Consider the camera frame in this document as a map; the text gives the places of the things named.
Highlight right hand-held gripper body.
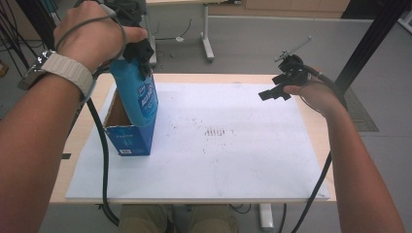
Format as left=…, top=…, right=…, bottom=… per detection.
left=273, top=35, right=321, bottom=87

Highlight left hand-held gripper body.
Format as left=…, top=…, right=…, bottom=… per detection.
left=102, top=0, right=149, bottom=31

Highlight blue cardboard box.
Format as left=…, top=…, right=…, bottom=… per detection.
left=103, top=90, right=157, bottom=157

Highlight person's right hand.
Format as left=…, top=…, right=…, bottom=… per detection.
left=283, top=77, right=347, bottom=119

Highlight person's left hand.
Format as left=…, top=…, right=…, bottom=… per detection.
left=52, top=0, right=149, bottom=75

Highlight beige band wristwatch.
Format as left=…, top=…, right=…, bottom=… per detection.
left=17, top=50, right=97, bottom=102

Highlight white-legged desk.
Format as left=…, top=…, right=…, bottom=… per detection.
left=145, top=0, right=244, bottom=63

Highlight white board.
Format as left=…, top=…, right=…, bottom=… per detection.
left=65, top=82, right=331, bottom=201

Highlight white table leg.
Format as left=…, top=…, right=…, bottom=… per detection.
left=258, top=203, right=275, bottom=232

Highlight person's khaki pants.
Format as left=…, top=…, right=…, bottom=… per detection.
left=118, top=203, right=240, bottom=233

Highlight thin gray cable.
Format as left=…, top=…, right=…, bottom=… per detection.
left=53, top=3, right=128, bottom=66

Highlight thin black floor cable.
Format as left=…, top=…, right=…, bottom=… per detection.
left=154, top=17, right=192, bottom=42

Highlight black metal stand post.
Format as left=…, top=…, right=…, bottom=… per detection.
left=333, top=0, right=412, bottom=98

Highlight black sheathed cable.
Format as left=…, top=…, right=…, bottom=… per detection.
left=290, top=64, right=343, bottom=233

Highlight black ribbed cable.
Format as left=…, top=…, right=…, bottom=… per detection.
left=85, top=69, right=121, bottom=227

